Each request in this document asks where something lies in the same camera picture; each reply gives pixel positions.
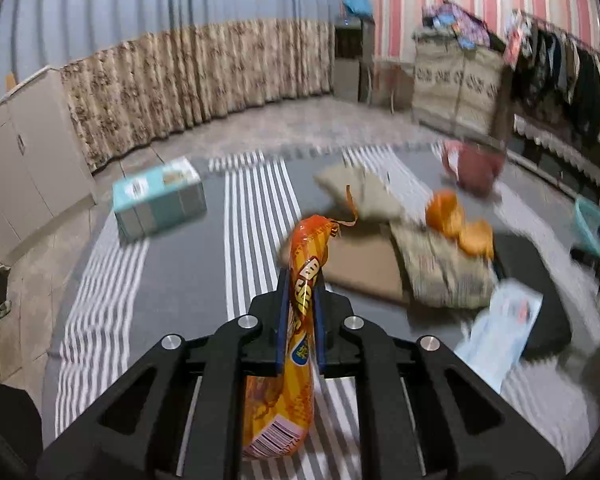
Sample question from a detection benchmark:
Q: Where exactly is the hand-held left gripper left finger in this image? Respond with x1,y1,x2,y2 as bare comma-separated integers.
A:
36,267,287,480

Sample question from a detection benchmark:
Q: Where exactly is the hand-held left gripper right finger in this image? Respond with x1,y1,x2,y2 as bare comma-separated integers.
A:
314,280,566,480

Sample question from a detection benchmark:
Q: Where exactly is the teal plastic basket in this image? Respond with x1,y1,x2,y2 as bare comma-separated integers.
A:
572,196,600,262

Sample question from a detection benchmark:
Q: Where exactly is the orange sausage packet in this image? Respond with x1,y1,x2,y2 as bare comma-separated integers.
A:
242,185,359,461

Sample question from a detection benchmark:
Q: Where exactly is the white and blue paper packet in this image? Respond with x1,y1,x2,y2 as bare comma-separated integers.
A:
454,280,544,397

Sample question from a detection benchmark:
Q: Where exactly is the woven beige cloth pouch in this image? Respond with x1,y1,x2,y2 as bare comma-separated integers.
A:
391,222,499,309

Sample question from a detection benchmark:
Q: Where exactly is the beige drawstring pouch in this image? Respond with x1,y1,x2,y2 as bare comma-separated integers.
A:
313,164,407,222

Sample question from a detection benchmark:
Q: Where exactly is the black wallet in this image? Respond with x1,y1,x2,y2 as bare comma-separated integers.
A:
494,234,572,358

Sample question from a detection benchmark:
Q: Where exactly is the brown phone case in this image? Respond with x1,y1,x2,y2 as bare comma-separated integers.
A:
324,236,412,304

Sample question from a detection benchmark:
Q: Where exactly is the lace trimmed low shelf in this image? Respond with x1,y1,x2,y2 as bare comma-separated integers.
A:
511,114,600,192

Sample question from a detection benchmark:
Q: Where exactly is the grey striped cloth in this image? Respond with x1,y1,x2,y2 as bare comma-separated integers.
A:
41,142,600,480

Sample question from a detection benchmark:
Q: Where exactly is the pink cup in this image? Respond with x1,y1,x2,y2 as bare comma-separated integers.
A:
439,139,507,197

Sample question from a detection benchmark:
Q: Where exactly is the row of hanging clothes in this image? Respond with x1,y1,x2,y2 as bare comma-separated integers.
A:
510,19,600,147

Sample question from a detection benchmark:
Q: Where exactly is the teal tissue box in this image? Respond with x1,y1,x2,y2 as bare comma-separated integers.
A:
112,156,209,244

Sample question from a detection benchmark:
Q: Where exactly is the cloth covered cabinet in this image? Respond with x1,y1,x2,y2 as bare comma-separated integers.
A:
412,34,505,135

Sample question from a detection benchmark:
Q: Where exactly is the pile of clothes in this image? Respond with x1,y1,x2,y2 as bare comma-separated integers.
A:
422,2,492,52

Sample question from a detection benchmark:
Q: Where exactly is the water dispenser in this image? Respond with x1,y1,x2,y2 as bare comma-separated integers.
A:
333,16,377,104

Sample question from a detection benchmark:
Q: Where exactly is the blue and floral curtain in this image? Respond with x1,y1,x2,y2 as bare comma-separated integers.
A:
0,0,337,171

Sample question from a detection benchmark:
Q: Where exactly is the white cabinet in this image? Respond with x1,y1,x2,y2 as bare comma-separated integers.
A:
0,66,98,267

